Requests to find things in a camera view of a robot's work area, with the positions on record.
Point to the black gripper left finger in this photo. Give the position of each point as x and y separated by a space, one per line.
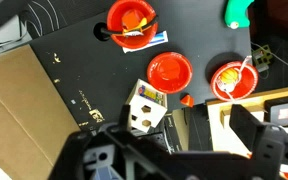
125 118

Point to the red plastic bowl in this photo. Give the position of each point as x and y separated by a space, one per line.
249 83
117 20
169 71

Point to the white blue packet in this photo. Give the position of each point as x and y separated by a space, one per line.
159 39

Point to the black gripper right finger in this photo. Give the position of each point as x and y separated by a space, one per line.
245 125

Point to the black marker pen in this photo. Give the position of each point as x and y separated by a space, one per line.
150 23

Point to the black box with red label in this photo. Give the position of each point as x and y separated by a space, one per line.
274 106

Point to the silver spoon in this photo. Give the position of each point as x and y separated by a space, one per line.
244 65

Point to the wooden shape sorter box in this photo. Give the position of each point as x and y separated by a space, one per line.
149 115

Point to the orange toy block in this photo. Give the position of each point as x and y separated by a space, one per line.
132 20

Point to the wooden table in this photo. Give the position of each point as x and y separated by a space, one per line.
224 140

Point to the orange triangular block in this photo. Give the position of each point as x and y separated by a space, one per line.
187 100

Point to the green toy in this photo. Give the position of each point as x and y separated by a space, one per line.
237 11

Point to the small black green device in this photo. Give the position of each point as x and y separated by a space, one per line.
262 58

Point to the large cardboard box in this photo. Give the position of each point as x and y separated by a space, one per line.
17 110

